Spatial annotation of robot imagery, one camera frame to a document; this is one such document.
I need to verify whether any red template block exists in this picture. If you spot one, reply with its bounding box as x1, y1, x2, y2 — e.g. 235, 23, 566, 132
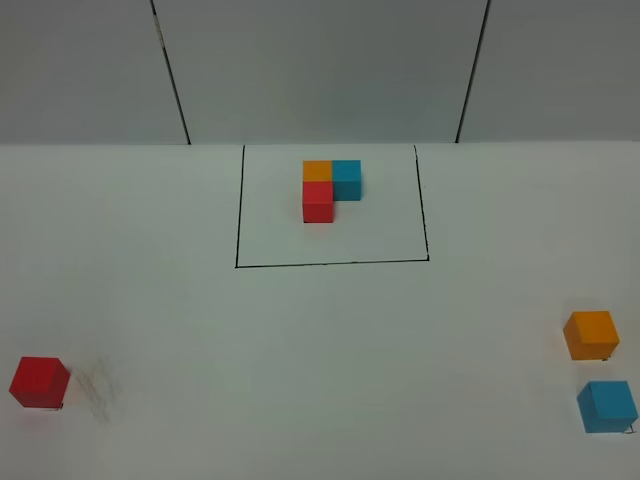
302, 181, 334, 223

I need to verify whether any orange template block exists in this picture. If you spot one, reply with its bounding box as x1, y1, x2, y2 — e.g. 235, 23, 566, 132
303, 160, 333, 183

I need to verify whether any blue template block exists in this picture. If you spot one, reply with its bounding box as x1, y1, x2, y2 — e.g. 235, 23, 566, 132
332, 160, 362, 201

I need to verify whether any loose blue block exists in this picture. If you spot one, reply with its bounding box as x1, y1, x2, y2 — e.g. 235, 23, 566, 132
577, 380, 639, 433

